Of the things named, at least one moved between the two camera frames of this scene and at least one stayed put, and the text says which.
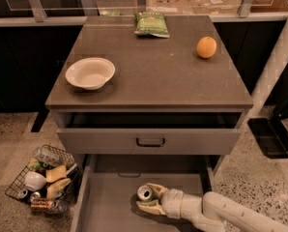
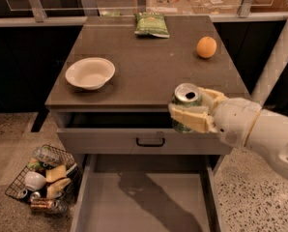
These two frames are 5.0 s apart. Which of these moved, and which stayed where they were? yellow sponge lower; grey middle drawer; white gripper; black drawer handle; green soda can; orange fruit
Moved: white gripper; green soda can
Stayed: orange fruit; grey middle drawer; black drawer handle; yellow sponge lower
